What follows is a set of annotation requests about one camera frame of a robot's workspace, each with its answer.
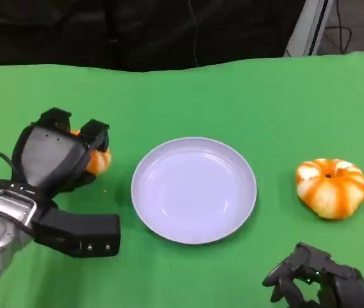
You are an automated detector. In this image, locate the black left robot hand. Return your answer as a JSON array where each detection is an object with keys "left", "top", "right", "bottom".
[{"left": 10, "top": 108, "right": 111, "bottom": 197}]

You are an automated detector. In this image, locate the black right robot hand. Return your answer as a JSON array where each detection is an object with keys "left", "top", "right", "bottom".
[{"left": 261, "top": 242, "right": 364, "bottom": 308}]

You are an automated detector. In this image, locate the orange and white bread roll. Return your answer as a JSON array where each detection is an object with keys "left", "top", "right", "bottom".
[
  {"left": 69, "top": 129, "right": 112, "bottom": 176},
  {"left": 295, "top": 157, "right": 364, "bottom": 221}
]

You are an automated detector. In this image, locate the lilac plate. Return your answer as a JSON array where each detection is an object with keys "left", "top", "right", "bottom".
[{"left": 130, "top": 137, "right": 258, "bottom": 245}]

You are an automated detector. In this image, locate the green table cloth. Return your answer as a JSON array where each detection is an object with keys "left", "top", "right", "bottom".
[{"left": 0, "top": 51, "right": 364, "bottom": 308}]

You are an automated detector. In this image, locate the white and grey panel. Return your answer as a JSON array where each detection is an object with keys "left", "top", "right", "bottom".
[{"left": 284, "top": 0, "right": 335, "bottom": 58}]

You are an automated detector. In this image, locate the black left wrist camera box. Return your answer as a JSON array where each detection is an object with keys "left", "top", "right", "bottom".
[{"left": 31, "top": 205, "right": 121, "bottom": 259}]

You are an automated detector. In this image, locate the black floor cable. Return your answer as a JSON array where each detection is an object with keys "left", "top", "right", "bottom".
[{"left": 324, "top": 0, "right": 352, "bottom": 54}]

